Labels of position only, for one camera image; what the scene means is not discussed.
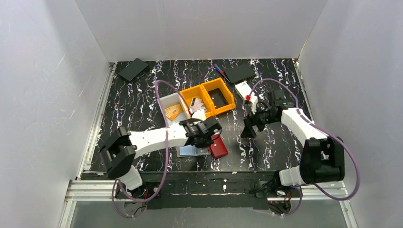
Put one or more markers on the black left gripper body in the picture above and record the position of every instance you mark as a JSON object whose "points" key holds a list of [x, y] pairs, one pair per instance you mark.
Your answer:
{"points": [[206, 136]]}

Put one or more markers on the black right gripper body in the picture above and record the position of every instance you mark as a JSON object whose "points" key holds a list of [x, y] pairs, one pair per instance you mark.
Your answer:
{"points": [[254, 121]]}

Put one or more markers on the grey card holder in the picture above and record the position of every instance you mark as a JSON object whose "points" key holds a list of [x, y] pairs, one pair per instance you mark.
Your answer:
{"points": [[191, 151]]}

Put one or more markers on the red card holder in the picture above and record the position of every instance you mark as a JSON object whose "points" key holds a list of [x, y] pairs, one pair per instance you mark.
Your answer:
{"points": [[218, 148]]}

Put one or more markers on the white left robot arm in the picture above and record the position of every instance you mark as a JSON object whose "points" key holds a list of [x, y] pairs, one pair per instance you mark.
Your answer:
{"points": [[122, 147]]}

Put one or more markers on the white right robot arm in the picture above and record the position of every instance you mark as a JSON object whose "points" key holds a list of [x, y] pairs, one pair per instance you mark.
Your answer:
{"points": [[322, 158]]}

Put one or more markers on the white VIP card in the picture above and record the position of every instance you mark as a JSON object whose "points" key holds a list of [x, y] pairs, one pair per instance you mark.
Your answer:
{"points": [[197, 103]]}

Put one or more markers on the gold VIP card top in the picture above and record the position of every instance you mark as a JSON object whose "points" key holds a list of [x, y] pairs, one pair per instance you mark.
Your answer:
{"points": [[173, 111]]}

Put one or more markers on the yellow bin with white cards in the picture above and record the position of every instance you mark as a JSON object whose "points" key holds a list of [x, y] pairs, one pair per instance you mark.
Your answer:
{"points": [[200, 92]]}

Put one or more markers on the black card in bin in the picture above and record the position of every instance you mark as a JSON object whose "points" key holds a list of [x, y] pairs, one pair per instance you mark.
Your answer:
{"points": [[218, 98]]}

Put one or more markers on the yellow bin with black card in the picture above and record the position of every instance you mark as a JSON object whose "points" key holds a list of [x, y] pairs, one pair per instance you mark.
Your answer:
{"points": [[219, 83]]}

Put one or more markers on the white small box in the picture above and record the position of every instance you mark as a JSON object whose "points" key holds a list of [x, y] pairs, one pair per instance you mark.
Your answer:
{"points": [[243, 89]]}

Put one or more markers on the white plastic bin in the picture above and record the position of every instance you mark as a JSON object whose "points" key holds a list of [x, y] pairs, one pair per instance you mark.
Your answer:
{"points": [[170, 100]]}

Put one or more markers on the black flat box right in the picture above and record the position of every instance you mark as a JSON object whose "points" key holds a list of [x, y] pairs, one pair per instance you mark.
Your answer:
{"points": [[239, 74]]}

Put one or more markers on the black flat box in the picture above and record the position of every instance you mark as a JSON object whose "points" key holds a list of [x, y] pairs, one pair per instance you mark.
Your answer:
{"points": [[239, 74], [133, 70]]}

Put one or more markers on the blue red pen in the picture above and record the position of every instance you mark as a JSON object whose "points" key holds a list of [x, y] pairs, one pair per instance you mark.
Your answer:
{"points": [[218, 69]]}

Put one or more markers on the black flat box left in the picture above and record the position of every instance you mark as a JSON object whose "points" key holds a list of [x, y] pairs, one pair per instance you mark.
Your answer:
{"points": [[133, 70]]}

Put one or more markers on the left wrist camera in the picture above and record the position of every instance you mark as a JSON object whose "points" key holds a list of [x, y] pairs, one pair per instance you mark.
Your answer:
{"points": [[199, 114]]}

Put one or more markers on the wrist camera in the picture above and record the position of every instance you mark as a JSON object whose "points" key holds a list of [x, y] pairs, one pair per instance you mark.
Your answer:
{"points": [[199, 114], [252, 101]]}

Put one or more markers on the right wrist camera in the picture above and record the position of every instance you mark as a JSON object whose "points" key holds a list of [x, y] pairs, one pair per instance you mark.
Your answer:
{"points": [[252, 101]]}

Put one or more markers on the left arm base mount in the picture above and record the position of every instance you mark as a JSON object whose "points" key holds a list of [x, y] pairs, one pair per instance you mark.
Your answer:
{"points": [[145, 191]]}

